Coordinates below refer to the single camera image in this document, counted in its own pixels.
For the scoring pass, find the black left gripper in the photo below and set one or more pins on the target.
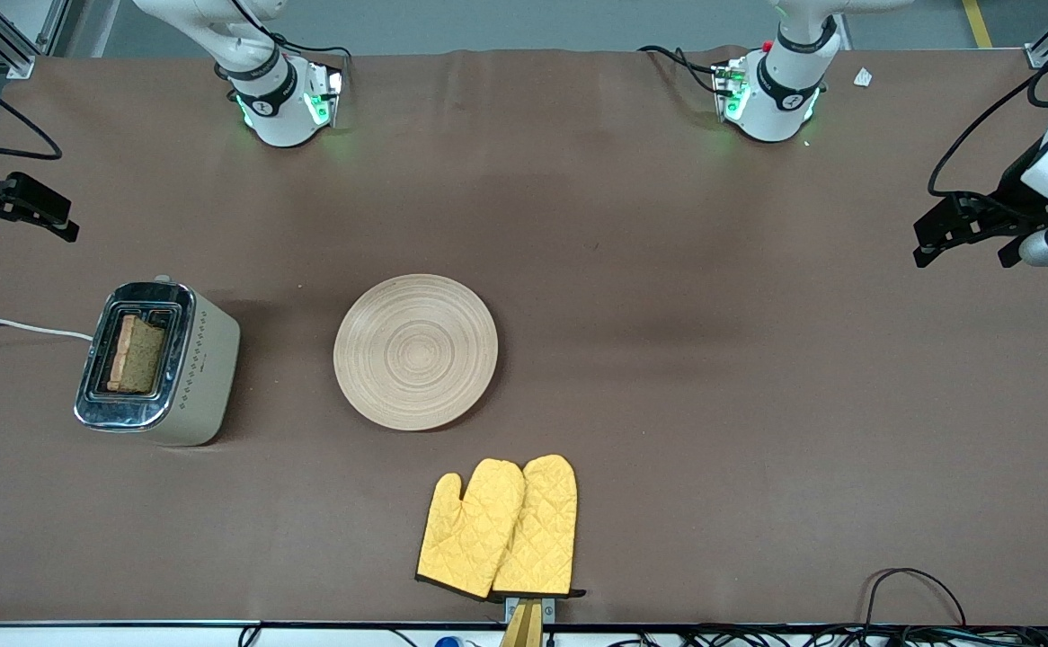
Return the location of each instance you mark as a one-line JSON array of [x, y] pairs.
[[1013, 190]]

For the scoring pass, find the brown toast slice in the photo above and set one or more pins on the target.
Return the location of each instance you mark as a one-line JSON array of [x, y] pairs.
[[139, 355]]

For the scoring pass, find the round wooden plate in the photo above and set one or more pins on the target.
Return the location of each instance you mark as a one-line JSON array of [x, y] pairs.
[[416, 352]]

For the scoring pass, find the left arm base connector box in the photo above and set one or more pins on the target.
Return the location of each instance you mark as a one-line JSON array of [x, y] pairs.
[[729, 90]]

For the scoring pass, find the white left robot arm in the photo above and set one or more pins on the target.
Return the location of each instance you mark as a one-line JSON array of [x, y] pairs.
[[780, 90]]

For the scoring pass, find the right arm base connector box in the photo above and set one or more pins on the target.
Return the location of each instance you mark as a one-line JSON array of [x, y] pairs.
[[324, 94]]

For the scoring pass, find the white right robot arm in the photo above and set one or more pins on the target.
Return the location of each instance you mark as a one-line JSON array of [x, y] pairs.
[[277, 99]]

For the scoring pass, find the small white paper scrap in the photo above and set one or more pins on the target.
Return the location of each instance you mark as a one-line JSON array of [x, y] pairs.
[[863, 77]]

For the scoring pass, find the cream and chrome toaster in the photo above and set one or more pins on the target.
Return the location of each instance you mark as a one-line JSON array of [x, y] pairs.
[[160, 359]]

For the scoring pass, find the yellow floor tape line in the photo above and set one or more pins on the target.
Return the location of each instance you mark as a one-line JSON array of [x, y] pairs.
[[975, 22]]

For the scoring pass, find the brown table cover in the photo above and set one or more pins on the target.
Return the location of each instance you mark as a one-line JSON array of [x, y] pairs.
[[632, 377]]

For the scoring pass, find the yellow quilted oven mitt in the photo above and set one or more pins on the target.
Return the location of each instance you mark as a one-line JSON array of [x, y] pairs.
[[544, 530]]

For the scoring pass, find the yellow oven mitt with thumb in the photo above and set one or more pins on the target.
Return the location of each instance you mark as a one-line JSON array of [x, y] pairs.
[[470, 530]]

